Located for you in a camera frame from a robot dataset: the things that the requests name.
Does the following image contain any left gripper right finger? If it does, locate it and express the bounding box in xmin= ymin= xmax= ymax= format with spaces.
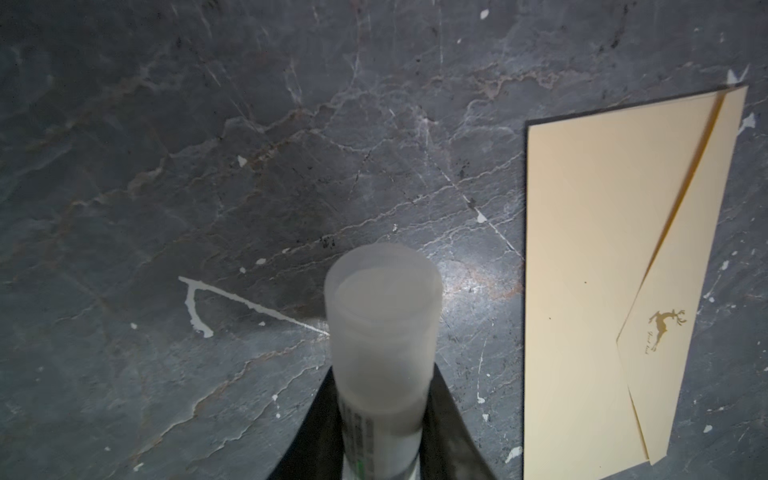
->
xmin=419 ymin=364 xmax=496 ymax=480

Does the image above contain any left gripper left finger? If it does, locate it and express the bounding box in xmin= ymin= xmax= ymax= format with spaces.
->
xmin=267 ymin=369 xmax=345 ymax=480

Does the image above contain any yellow envelope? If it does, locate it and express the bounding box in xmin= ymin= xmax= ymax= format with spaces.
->
xmin=523 ymin=85 xmax=748 ymax=479

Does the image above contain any white glue stick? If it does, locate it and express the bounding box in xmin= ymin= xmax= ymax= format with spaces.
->
xmin=338 ymin=388 xmax=427 ymax=479

